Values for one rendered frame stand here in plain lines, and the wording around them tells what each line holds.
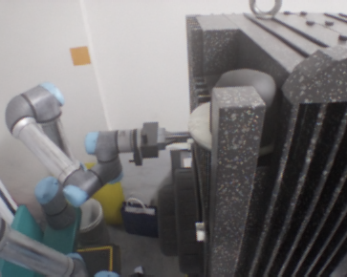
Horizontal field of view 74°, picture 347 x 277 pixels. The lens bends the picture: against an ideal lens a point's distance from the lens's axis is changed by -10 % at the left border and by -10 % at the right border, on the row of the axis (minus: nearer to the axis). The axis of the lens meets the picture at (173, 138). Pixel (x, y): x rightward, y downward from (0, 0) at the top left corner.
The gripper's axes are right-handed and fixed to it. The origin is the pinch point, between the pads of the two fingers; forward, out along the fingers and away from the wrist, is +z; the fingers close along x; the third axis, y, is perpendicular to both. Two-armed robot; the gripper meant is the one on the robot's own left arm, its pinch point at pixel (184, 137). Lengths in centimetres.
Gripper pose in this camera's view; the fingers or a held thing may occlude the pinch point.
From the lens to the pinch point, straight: 79.8
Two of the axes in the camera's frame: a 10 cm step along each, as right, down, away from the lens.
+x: -0.2, -5.8, 8.1
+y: -0.7, -8.1, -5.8
